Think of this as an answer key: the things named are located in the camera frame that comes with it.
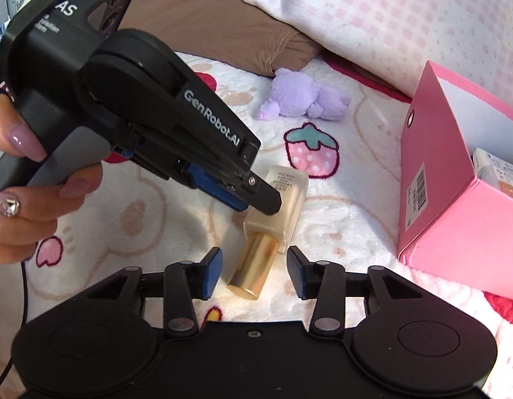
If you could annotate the person's left hand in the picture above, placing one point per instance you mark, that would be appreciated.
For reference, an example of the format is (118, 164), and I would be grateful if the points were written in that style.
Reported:
(32, 216)

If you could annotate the purple plush toy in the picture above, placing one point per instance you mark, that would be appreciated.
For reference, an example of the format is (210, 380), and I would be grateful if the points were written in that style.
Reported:
(306, 95)

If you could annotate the brown pillow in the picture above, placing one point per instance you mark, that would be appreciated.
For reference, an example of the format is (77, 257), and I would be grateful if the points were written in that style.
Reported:
(223, 12)

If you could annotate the pink cardboard box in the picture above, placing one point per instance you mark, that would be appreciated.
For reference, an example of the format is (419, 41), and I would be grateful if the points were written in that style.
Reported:
(439, 237)

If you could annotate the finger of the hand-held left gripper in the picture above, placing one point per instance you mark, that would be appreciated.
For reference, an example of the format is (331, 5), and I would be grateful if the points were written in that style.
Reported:
(265, 197)

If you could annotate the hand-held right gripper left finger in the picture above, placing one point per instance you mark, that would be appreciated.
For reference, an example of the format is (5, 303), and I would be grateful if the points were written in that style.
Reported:
(211, 274)

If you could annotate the pink checked pillow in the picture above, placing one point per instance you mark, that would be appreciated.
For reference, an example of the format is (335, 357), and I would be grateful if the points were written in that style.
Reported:
(406, 20)

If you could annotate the foundation bottle with gold cap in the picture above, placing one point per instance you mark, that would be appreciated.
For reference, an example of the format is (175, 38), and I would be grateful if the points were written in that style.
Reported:
(260, 257)

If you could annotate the white wet wipes packet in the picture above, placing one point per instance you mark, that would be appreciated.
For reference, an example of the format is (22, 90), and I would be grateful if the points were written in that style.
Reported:
(495, 162)

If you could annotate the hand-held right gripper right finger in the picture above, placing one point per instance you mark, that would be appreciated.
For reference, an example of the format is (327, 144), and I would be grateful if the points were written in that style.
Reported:
(300, 272)

